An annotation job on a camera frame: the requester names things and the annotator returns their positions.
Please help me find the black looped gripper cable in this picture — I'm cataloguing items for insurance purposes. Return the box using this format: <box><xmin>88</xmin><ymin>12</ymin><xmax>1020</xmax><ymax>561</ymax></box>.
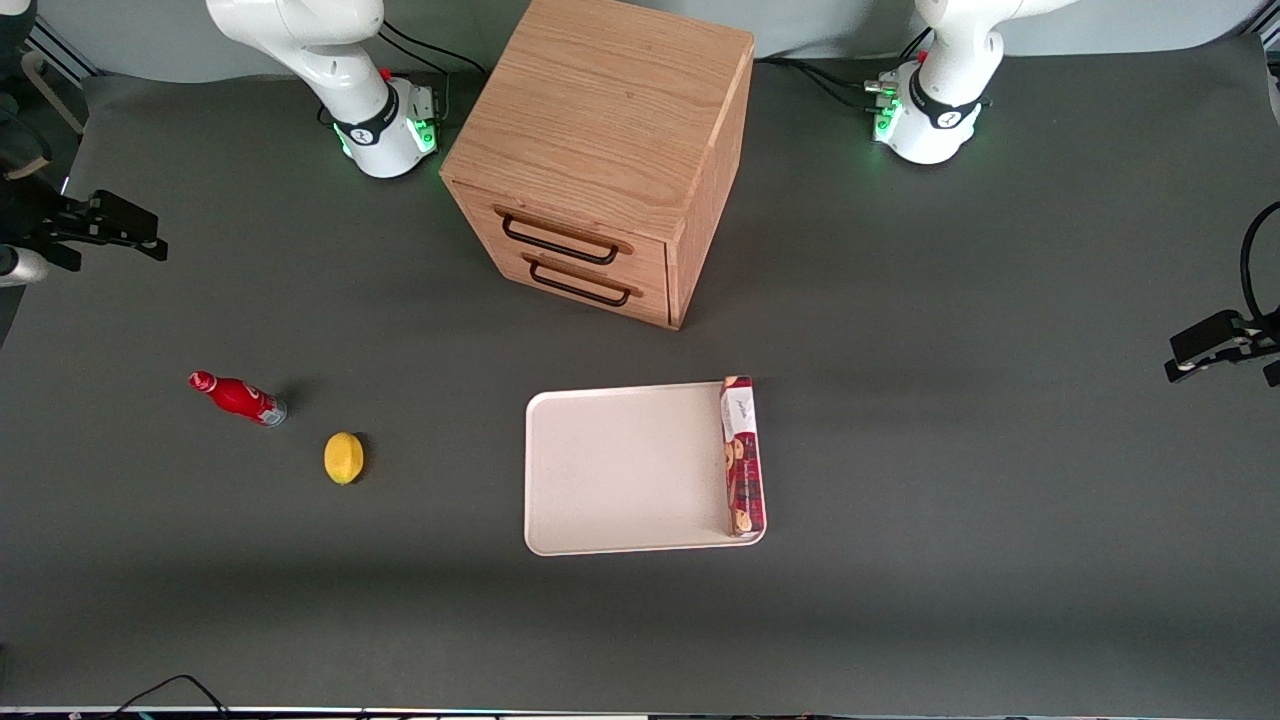
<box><xmin>1240</xmin><ymin>200</ymin><xmax>1280</xmax><ymax>323</ymax></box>

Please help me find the black right arm base cable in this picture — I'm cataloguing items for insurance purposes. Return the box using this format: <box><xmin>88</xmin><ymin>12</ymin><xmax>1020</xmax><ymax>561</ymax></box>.
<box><xmin>378</xmin><ymin>18</ymin><xmax>491</xmax><ymax>131</ymax></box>

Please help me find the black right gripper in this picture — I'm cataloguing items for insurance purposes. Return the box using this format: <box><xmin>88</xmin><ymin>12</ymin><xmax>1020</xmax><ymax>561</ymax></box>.
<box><xmin>0</xmin><ymin>190</ymin><xmax>169</xmax><ymax>273</ymax></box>

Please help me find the wooden drawer front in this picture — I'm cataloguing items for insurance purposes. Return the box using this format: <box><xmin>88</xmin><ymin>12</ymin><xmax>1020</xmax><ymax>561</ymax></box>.
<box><xmin>455</xmin><ymin>185</ymin><xmax>670</xmax><ymax>288</ymax></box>
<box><xmin>488</xmin><ymin>250</ymin><xmax>670</xmax><ymax>327</ymax></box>

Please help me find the thin black table edge cable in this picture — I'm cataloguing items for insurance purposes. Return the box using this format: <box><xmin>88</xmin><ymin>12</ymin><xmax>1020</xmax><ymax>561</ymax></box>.
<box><xmin>100</xmin><ymin>674</ymin><xmax>233</xmax><ymax>720</ymax></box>

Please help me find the white plastic tray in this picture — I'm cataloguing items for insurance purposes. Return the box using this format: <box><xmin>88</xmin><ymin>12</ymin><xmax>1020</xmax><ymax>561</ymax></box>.
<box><xmin>524</xmin><ymin>380</ymin><xmax>769</xmax><ymax>557</ymax></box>

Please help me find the black left arm base cable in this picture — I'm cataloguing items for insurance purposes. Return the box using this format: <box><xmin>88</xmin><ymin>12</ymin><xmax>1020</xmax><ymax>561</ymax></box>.
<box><xmin>753</xmin><ymin>28</ymin><xmax>933</xmax><ymax>113</ymax></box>

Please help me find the black arm base cable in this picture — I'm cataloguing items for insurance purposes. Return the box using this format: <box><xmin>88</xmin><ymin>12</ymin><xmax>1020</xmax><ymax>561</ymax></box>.
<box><xmin>753</xmin><ymin>28</ymin><xmax>933</xmax><ymax>113</ymax></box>
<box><xmin>378</xmin><ymin>18</ymin><xmax>491</xmax><ymax>131</ymax></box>

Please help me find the yellow lemon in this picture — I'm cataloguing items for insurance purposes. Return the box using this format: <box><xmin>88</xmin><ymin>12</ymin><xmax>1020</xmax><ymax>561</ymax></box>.
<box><xmin>323</xmin><ymin>432</ymin><xmax>367</xmax><ymax>487</ymax></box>

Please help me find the black drawer handle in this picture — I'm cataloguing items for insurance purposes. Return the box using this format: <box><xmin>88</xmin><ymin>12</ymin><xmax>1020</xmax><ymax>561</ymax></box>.
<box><xmin>528</xmin><ymin>262</ymin><xmax>634</xmax><ymax>308</ymax></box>
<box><xmin>501</xmin><ymin>213</ymin><xmax>620</xmax><ymax>267</ymax></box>

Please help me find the wooden drawer cabinet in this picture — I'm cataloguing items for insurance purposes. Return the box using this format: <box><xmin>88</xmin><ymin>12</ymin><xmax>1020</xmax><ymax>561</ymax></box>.
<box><xmin>440</xmin><ymin>0</ymin><xmax>756</xmax><ymax>332</ymax></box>

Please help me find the red coke bottle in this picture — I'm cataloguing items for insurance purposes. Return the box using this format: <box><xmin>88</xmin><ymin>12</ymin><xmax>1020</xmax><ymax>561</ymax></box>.
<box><xmin>188</xmin><ymin>370</ymin><xmax>289</xmax><ymax>429</ymax></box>

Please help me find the aluminium frame rail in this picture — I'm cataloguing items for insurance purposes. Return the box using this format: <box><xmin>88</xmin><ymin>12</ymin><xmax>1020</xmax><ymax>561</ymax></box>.
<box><xmin>18</xmin><ymin>18</ymin><xmax>103</xmax><ymax>83</ymax></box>

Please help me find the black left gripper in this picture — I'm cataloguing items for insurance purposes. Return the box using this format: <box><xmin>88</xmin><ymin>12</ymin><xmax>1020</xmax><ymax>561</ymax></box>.
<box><xmin>1164</xmin><ymin>310</ymin><xmax>1280</xmax><ymax>388</ymax></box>

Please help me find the red cookie box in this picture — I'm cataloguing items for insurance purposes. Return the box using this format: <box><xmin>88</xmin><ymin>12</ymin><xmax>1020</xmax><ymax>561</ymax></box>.
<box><xmin>719</xmin><ymin>376</ymin><xmax>767</xmax><ymax>540</ymax></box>

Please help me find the dark grey table mat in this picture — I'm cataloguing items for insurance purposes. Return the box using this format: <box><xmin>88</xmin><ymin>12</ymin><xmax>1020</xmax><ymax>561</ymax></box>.
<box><xmin>0</xmin><ymin>35</ymin><xmax>1280</xmax><ymax>717</ymax></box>

